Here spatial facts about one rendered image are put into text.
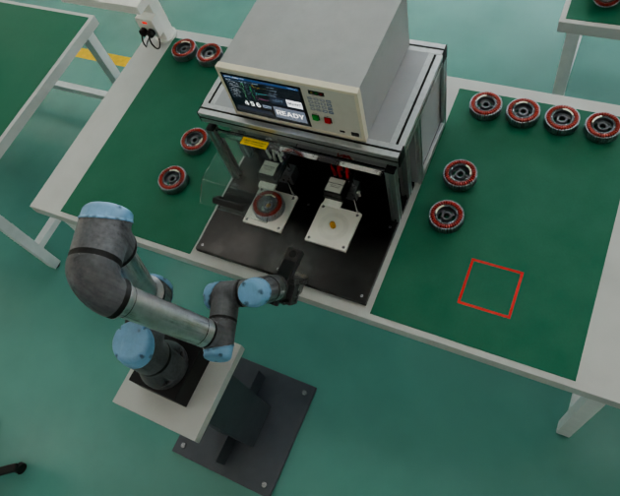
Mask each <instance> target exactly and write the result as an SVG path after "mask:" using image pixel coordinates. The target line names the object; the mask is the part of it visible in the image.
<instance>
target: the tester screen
mask: <svg viewBox="0 0 620 496"><path fill-rule="evenodd" d="M223 77H224V79H225V81H226V84H227V86H228V88H229V90H230V92H231V95H232V97H233V99H234V101H235V103H236V106H237V108H238V109H239V110H243V111H248V112H253V113H257V114H262V115H266V116H271V117H275V118H279V117H277V116H276V114H275V111H274V108H273V106H276V107H281V108H286V109H291V110H295V111H300V112H304V113H305V110H304V107H303V104H302V101H301V98H300V94H299V91H298V89H293V88H288V87H283V86H278V85H273V84H268V83H263V82H258V81H253V80H248V79H243V78H238V77H232V76H227V75H223ZM270 96H273V97H277V98H282V99H287V100H292V101H297V102H301V104H302V107H303V109H298V108H293V107H289V106H284V105H279V104H274V103H272V102H271V100H270ZM243 99H245V100H250V101H255V102H260V103H261V105H262V108H259V107H255V106H250V105H246V104H245V103H244V101H243ZM237 104H239V105H244V106H248V107H253V108H257V109H262V110H267V111H271V112H272V113H273V115H270V114H266V113H261V112H256V111H252V110H247V109H243V108H239V107H238V105H237ZM279 119H283V120H288V119H284V118H279ZM288 121H293V120H288ZM293 122H297V121H293ZM297 123H302V122H297ZM302 124H306V125H309V123H308V124H307V123H302Z"/></svg>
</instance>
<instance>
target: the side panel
mask: <svg viewBox="0 0 620 496"><path fill-rule="evenodd" d="M446 117H447V57H446V60H445V62H444V65H443V67H442V69H441V72H440V74H439V76H438V79H437V81H436V83H435V86H434V88H433V91H432V93H431V95H430V97H429V99H428V101H427V104H426V106H425V109H424V111H423V113H422V116H421V118H420V120H419V123H418V125H417V128H416V130H415V139H416V155H417V171H418V184H421V183H422V180H423V178H424V176H425V173H426V171H427V168H428V166H429V163H430V161H431V158H432V156H433V154H434V152H435V149H436V147H437V144H438V142H439V139H440V137H441V134H442V132H443V129H444V127H445V124H446Z"/></svg>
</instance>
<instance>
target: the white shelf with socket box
mask: <svg viewBox="0 0 620 496"><path fill-rule="evenodd" d="M61 1H62V2H65V3H71V4H77V5H83V6H89V7H95V8H100V9H106V10H112V11H118V12H124V13H130V14H136V15H137V16H136V17H135V20H136V22H137V23H138V25H139V27H140V30H139V33H140V35H141V36H142V42H143V44H144V46H145V47H148V42H149V41H150V43H151V45H152V46H153V47H154V48H155V49H160V44H161V43H168V42H171V41H172V40H173V39H174V38H175V37H176V34H177V32H176V29H175V28H174V27H173V26H172V25H171V24H170V22H169V20H168V18H167V16H166V15H165V13H164V11H163V9H162V7H161V5H160V3H159V1H158V0H61ZM146 35H147V36H148V37H149V38H148V40H147V44H145V43H144V40H143V36H146ZM154 36H155V39H156V41H157V42H158V43H159V48H156V47H155V46H154V45H153V43H152V41H151V38H153V37H154Z"/></svg>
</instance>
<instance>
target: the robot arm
mask: <svg viewBox="0 0 620 496"><path fill-rule="evenodd" d="M133 219H134V216H133V214H132V212H131V211H129V210H128V209H126V208H124V207H122V206H120V205H116V204H113V203H108V202H90V203H87V204H85V205H84V206H83V207H82V210H81V212H80V215H79V216H78V222H77V226H76V229H75V232H74V236H73V239H72V243H71V246H70V250H69V253H68V257H67V259H66V262H65V275H66V279H67V282H68V283H69V285H70V287H71V289H72V290H73V292H74V293H75V295H76V296H77V297H78V298H79V299H80V300H81V301H82V302H83V303H84V304H85V305H86V306H87V307H88V308H90V309H91V310H93V311H94V312H95V313H97V314H98V315H100V316H103V317H106V318H108V319H116V318H118V317H119V318H122V319H125V324H123V325H122V326H121V328H120V329H118V330H117V331H116V333H115V335H114V337H113V341H112V349H113V352H114V355H115V356H116V358H117V359H118V360H119V361H120V362H121V363H122V364H123V365H125V366H126V367H128V368H131V369H133V370H135V371H136V372H138V373H139V374H140V376H141V379H142V380H143V382H144V383H145V384H146V385H148V386H149V387H151V388H153V389H156V390H166V389H169V388H172V387H173V386H175V385H176V384H178V383H179V382H180V381H181V379H182V378H183V377H184V375H185V373H186V371H187V368H188V355H187V352H186V350H185V349H184V347H183V346H182V345H180V344H179V343H178V342H176V341H172V340H165V339H164V335H168V336H171V337H174V338H176V339H179V340H182V341H186V342H188V343H191V344H193V345H196V346H199V347H201V348H203V352H204V354H203V356H204V358H206V359H207V360H209V361H212V362H226V361H229V360H230V359H231V356H232V352H233V347H234V339H235V331H236V324H237V317H238V309H239V307H246V306H248V307H260V306H262V305H264V304H268V303H269V304H272V305H275V306H279V303H281V304H282V305H285V304H287V305H289V306H290V305H293V304H296V303H297V300H298V296H299V294H301V292H302V290H303V287H304V285H305V284H307V282H308V277H307V276H306V275H305V274H302V273H297V272H296V270H297V268H298V266H299V264H300V262H301V260H302V257H303V255H304V253H303V251H302V250H299V249H296V248H293V247H288V249H287V251H286V253H285V255H284V257H283V259H282V261H281V263H280V266H279V269H278V271H277V273H276V274H275V275H268V276H263V277H258V278H249V279H235V280H220V281H216V282H212V283H209V284H208V285H207V286H206V287H205V289H204V293H203V296H204V303H205V305H206V306H207V308H209V309H211V310H210V317H209V318H206V317H204V316H202V315H199V314H197V313H195V312H192V311H190V310H187V309H185V308H183V307H180V306H178V305H176V304H173V303H171V300H172V297H173V286H172V284H171V282H170V281H169V280H168V279H164V278H163V277H162V276H160V275H156V274H150V273H149V272H148V270H147V268H146V267H145V265H144V263H143V262H142V260H141V259H140V257H139V255H138V254H137V247H138V246H137V240H136V238H135V236H134V234H133V233H132V231H131V228H132V223H134V222H133ZM298 288H299V290H298Z"/></svg>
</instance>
